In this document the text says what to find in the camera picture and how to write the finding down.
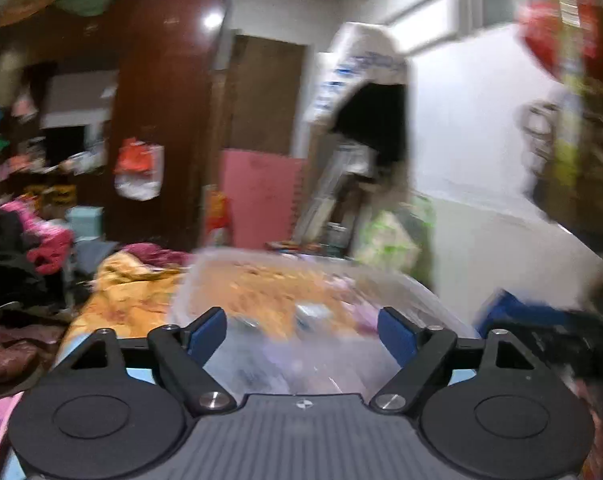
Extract metal crutches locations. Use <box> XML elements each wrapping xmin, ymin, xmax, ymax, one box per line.
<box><xmin>301</xmin><ymin>142</ymin><xmax>369</xmax><ymax>246</ymax></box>

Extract black television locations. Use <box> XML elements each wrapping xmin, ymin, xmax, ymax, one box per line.
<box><xmin>40</xmin><ymin>124</ymin><xmax>88</xmax><ymax>167</ymax></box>

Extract blue tote bag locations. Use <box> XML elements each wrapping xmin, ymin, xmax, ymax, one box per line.
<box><xmin>474</xmin><ymin>287</ymin><xmax>567</xmax><ymax>341</ymax></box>

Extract orange and white plastic bag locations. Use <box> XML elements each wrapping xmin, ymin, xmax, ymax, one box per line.
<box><xmin>112</xmin><ymin>136</ymin><xmax>165</xmax><ymax>202</ymax></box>

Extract light teal box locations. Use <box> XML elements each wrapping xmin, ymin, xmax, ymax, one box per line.
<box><xmin>65</xmin><ymin>206</ymin><xmax>105</xmax><ymax>240</ymax></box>

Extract white plastic lattice basket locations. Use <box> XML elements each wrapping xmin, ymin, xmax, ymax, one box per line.
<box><xmin>168</xmin><ymin>249</ymin><xmax>482</xmax><ymax>397</ymax></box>

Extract magenta cloth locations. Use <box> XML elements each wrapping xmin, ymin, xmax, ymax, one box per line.
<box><xmin>121</xmin><ymin>242</ymin><xmax>192</xmax><ymax>266</ymax></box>

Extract black hanging garment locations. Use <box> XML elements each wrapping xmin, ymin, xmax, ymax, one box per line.
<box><xmin>331</xmin><ymin>82</ymin><xmax>409</xmax><ymax>167</ymax></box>

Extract pink foam mat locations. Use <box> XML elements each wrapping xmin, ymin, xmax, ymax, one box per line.
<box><xmin>218</xmin><ymin>149</ymin><xmax>308</xmax><ymax>252</ymax></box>

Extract white lettered hoodie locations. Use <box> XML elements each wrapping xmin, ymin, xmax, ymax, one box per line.
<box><xmin>303</xmin><ymin>21</ymin><xmax>416</xmax><ymax>166</ymax></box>

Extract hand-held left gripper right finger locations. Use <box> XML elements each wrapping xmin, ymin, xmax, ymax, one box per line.
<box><xmin>369</xmin><ymin>306</ymin><xmax>558</xmax><ymax>415</ymax></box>

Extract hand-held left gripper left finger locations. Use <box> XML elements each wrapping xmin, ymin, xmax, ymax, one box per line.
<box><xmin>45</xmin><ymin>306</ymin><xmax>237</xmax><ymax>417</ymax></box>

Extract yellow blanket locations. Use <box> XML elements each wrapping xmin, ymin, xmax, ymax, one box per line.
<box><xmin>71</xmin><ymin>251</ymin><xmax>194</xmax><ymax>331</ymax></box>

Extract pile of dark clothes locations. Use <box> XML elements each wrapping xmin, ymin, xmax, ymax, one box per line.
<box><xmin>0</xmin><ymin>210</ymin><xmax>77</xmax><ymax>316</ymax></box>

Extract brown wooden wardrobe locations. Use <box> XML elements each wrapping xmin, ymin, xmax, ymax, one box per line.
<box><xmin>0</xmin><ymin>0</ymin><xmax>232</xmax><ymax>256</ymax></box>

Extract coiled beige rope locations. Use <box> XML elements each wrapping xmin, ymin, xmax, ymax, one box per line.
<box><xmin>519</xmin><ymin>101</ymin><xmax>565</xmax><ymax>143</ymax></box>

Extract green shopping bag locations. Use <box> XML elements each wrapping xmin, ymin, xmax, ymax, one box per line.
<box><xmin>355</xmin><ymin>194</ymin><xmax>438</xmax><ymax>291</ymax></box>

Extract brown wooden board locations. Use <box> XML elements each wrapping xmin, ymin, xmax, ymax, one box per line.
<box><xmin>215</xmin><ymin>34</ymin><xmax>309</xmax><ymax>161</ymax></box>

